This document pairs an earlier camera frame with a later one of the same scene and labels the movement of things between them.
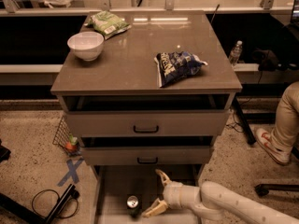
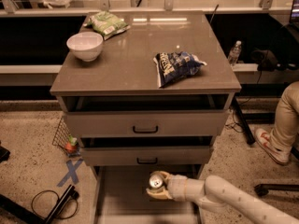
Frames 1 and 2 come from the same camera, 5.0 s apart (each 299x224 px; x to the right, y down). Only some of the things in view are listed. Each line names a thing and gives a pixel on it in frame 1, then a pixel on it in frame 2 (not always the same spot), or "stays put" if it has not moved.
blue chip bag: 172,65 stays put
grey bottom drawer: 113,184 stays put
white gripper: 172,195 → 177,187
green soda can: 133,205 → 156,179
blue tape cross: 72,167 stays put
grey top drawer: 147,115 stays put
